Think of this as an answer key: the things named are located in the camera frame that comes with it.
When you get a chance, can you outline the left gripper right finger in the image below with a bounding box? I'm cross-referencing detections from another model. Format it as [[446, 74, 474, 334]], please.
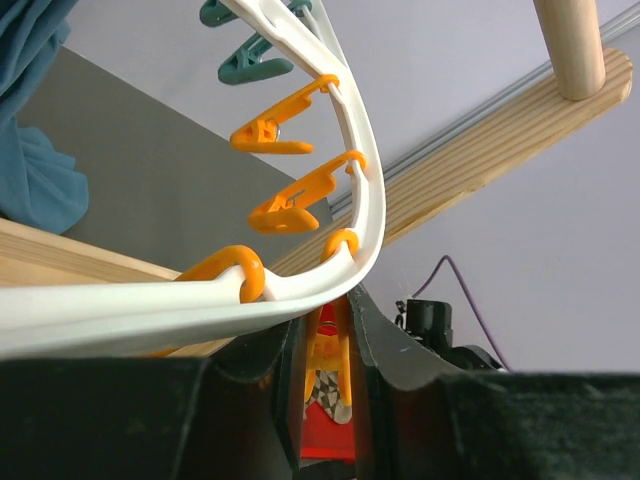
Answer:
[[349, 287, 639, 479]]

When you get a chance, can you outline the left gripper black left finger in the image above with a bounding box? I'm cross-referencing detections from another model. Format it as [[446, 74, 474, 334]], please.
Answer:
[[1, 320, 306, 479]]

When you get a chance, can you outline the orange clip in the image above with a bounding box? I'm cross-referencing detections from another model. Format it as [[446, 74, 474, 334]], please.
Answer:
[[248, 150, 367, 234], [151, 245, 266, 358], [301, 228, 361, 406], [229, 74, 340, 155]]

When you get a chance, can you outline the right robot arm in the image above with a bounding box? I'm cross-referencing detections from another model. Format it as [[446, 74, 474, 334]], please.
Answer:
[[394, 299, 506, 371]]

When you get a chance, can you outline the white plastic sock hanger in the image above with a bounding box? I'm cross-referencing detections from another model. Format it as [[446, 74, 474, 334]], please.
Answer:
[[1, 1, 386, 358]]

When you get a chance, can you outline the teal clip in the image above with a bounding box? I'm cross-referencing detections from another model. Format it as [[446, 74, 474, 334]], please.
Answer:
[[217, 33, 294, 86], [199, 0, 237, 28]]

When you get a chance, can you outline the red plastic tray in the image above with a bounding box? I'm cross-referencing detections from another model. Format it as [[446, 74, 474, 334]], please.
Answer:
[[300, 302, 355, 463]]

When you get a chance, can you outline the brown argyle sock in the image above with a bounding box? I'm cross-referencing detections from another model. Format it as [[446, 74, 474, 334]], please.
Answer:
[[305, 371, 352, 425]]

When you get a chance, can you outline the wooden rack base tray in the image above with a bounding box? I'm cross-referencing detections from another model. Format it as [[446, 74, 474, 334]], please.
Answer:
[[1, 219, 178, 286]]

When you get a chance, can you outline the teal blue sock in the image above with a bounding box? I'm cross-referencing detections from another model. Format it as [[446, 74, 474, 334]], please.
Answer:
[[1, 1, 89, 235]]

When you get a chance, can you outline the wooden rod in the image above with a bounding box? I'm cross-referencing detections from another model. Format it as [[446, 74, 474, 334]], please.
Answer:
[[533, 0, 606, 101]]

